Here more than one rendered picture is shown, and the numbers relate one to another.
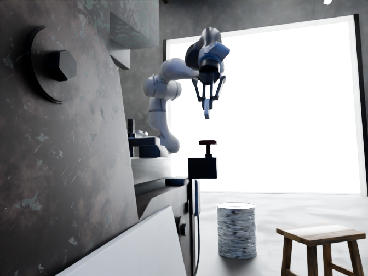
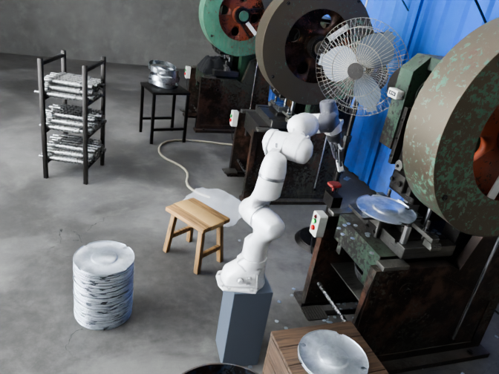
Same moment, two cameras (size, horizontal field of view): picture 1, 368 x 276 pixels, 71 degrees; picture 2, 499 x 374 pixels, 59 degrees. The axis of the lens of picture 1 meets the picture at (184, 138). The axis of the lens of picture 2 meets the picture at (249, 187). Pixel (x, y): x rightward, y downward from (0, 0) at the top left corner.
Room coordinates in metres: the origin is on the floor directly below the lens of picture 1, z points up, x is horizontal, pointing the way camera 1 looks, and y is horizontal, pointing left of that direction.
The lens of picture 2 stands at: (2.55, 1.45, 1.70)
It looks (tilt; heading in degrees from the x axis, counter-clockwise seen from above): 25 degrees down; 234
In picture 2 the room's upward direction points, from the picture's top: 10 degrees clockwise
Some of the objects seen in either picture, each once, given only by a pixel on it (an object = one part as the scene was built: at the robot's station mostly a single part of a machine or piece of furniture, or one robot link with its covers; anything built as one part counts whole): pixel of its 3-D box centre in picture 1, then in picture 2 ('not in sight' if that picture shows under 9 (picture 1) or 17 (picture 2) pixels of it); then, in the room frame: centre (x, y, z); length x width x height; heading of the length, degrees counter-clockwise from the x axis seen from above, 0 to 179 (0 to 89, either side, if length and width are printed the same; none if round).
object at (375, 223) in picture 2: not in sight; (373, 220); (0.89, 0.25, 0.72); 0.25 x 0.14 x 0.14; 166
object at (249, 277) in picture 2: not in sight; (243, 268); (1.55, 0.14, 0.52); 0.22 x 0.19 x 0.14; 161
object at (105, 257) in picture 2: (235, 205); (104, 257); (2.02, -0.39, 0.34); 0.29 x 0.29 x 0.01
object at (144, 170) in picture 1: (78, 170); (400, 227); (0.72, 0.30, 0.68); 0.45 x 0.30 x 0.06; 76
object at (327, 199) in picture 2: (203, 183); (330, 208); (0.87, -0.06, 0.62); 0.10 x 0.06 x 0.20; 76
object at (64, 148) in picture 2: not in sight; (73, 117); (1.77, -2.14, 0.47); 0.46 x 0.43 x 0.95; 146
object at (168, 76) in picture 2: not in sight; (163, 100); (0.72, -2.82, 0.40); 0.45 x 0.40 x 0.79; 88
